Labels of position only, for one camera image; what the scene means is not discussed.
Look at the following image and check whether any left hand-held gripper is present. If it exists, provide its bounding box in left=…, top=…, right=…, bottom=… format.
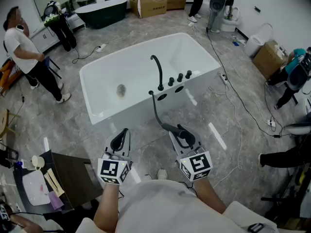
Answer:
left=98, top=128, right=134, bottom=185

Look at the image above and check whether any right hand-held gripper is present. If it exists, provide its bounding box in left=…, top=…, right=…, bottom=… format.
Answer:
left=169, top=124, right=213, bottom=182

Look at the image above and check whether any black shower hose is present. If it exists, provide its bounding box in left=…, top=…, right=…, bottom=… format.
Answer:
left=151, top=93, right=166, bottom=128

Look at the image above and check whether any person's left forearm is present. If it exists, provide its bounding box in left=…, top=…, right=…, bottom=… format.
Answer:
left=93, top=183, right=121, bottom=233

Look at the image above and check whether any person's right forearm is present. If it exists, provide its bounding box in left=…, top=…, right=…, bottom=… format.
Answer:
left=193, top=178, right=228, bottom=215

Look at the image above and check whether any white bathtub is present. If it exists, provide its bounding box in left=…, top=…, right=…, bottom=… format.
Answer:
left=79, top=32, right=222, bottom=125

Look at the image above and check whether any dark green bathtub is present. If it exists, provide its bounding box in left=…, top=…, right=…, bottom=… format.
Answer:
left=74, top=0, right=128, bottom=30

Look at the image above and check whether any grey brown fuzzy clump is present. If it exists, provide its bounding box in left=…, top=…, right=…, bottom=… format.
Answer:
left=116, top=83, right=127, bottom=100

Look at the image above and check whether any dark wooden table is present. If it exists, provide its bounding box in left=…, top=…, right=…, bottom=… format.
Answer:
left=13, top=150, right=103, bottom=213

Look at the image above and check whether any black curved faucet spout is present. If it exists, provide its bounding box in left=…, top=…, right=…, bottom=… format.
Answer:
left=150, top=54, right=165, bottom=91

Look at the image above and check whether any person's white shirt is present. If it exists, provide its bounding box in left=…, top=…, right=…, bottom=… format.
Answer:
left=75, top=180, right=280, bottom=233

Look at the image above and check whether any beige envelope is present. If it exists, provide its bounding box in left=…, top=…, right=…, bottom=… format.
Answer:
left=43, top=168, right=65, bottom=197

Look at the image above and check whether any white cup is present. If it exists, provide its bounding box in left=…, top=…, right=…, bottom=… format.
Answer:
left=31, top=155, right=46, bottom=171

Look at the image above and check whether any purple cloth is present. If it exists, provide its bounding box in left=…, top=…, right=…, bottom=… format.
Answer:
left=48, top=190, right=64, bottom=210

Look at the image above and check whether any brown cardboard box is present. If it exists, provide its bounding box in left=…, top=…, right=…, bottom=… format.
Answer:
left=129, top=0, right=168, bottom=18
left=159, top=0, right=187, bottom=11
left=252, top=40, right=289, bottom=80

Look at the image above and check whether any wooden stool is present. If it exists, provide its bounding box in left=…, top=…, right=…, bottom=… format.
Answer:
left=0, top=108, right=21, bottom=140

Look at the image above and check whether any white toilet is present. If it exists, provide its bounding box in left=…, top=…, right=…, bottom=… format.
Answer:
left=244, top=23, right=274, bottom=57
left=221, top=6, right=241, bottom=33

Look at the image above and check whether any orange chair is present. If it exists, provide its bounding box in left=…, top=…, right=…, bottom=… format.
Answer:
left=0, top=59, right=24, bottom=97

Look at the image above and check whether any long black cable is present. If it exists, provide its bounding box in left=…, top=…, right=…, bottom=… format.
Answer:
left=206, top=27, right=292, bottom=138

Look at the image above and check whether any black power strip cable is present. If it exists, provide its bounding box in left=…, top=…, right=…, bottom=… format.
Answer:
left=72, top=46, right=100, bottom=64

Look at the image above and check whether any blue chair black frame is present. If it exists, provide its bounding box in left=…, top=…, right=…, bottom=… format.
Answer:
left=43, top=56, right=62, bottom=79

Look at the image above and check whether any black strap buckle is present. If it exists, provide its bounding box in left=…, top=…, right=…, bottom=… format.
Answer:
left=247, top=223, right=265, bottom=233

